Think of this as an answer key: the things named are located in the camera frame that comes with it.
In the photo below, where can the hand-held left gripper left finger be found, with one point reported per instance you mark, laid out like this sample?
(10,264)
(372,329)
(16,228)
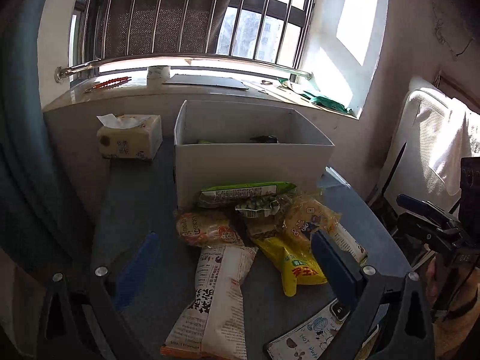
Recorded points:
(137,266)

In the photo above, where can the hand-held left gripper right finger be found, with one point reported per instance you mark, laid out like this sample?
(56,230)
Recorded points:
(330,262)

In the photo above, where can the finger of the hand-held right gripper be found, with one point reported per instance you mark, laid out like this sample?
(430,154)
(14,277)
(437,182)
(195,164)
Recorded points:
(420,204)
(420,230)

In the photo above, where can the small white snack packet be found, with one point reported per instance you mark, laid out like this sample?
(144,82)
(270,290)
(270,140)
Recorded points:
(350,245)

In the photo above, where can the yellow snack packet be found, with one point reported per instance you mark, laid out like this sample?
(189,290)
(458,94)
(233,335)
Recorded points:
(292,266)

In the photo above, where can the clear orange cartoon snack packet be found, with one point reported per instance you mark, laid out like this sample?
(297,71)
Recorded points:
(307,217)

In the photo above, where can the brown snack packet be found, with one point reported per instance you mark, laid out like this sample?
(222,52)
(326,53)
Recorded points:
(262,229)

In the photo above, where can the round orange snack packet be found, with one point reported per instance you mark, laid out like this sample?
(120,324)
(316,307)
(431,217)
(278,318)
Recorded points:
(204,228)

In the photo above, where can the large white snack bag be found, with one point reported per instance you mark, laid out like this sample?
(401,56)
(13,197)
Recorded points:
(217,300)

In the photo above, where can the small green pea packet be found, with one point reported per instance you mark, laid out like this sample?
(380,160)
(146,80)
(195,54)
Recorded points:
(255,207)

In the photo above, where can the long green snack packet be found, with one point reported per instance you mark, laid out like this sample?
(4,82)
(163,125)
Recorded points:
(240,193)

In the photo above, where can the white cardboard box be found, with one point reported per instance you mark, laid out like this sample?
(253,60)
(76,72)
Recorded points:
(247,168)

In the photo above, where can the black stick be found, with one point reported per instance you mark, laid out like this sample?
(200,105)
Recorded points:
(395,165)

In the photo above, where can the white towel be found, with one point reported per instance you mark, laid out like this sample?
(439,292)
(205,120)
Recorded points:
(450,142)

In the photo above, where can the white cloth-covered chair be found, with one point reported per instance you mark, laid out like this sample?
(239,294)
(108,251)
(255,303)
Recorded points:
(407,127)

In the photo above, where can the phone with cartoon case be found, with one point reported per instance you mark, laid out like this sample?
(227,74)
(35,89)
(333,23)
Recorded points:
(307,339)

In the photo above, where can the beige tissue pack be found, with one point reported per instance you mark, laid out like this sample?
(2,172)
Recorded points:
(129,138)

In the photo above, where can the dark snack packet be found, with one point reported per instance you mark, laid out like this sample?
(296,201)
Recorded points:
(264,139)

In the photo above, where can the green plastic bag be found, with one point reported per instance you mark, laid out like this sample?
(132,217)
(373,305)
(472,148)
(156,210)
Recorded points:
(322,101)

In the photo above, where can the blue curtain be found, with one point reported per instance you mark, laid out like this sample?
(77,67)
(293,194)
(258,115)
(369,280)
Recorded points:
(26,138)

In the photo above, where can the white tape roll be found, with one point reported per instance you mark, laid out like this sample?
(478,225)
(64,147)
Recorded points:
(159,74)

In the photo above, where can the dark flat board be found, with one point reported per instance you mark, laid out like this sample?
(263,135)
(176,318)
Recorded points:
(204,82)

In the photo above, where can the steel window grille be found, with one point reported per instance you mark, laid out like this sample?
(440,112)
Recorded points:
(268,18)

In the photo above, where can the dark mesh cloth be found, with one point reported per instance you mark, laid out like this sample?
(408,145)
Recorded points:
(176,22)

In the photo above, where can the steel window rail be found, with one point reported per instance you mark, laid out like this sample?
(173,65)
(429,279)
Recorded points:
(180,59)

